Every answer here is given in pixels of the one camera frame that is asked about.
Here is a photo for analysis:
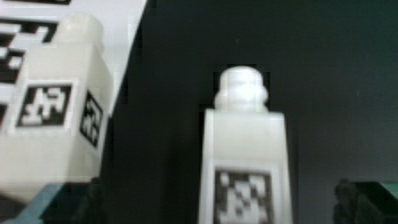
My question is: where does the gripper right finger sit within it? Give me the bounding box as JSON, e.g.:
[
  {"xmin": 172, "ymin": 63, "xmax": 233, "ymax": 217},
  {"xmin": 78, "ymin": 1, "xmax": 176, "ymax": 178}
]
[{"xmin": 332, "ymin": 179, "xmax": 398, "ymax": 224}]

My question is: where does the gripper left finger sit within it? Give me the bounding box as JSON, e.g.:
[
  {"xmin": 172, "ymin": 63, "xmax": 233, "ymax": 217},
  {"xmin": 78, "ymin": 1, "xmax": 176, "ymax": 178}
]
[{"xmin": 0, "ymin": 178, "xmax": 106, "ymax": 224}]

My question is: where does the white table leg with tag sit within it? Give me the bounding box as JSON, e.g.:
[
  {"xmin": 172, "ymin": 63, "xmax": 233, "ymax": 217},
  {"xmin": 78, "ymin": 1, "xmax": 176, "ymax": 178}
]
[{"xmin": 197, "ymin": 66, "xmax": 293, "ymax": 224}]

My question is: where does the white leg beside tag sheet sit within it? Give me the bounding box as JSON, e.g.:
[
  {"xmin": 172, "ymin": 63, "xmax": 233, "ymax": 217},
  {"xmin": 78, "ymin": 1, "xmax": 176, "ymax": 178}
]
[{"xmin": 0, "ymin": 13, "xmax": 117, "ymax": 204}]

